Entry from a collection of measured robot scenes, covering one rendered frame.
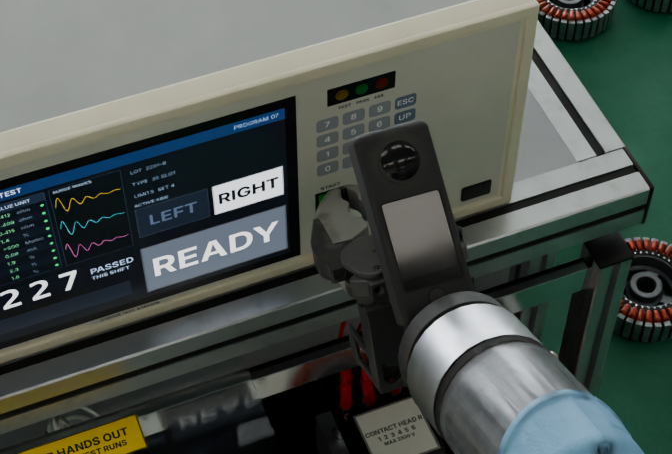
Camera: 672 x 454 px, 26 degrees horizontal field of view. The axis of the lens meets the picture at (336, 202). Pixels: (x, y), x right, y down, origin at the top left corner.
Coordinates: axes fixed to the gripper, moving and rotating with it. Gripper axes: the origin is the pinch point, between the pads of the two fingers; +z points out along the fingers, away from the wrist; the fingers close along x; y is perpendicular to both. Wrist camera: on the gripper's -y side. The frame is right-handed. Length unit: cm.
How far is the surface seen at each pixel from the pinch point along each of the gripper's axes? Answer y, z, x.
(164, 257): 2.6, 3.2, -12.3
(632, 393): 42, 20, 31
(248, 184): -1.9, 1.0, -5.9
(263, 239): 3.9, 3.8, -5.1
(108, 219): -2.6, 0.8, -15.5
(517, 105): -1.8, 0.9, 14.0
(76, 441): 14.8, 3.3, -21.4
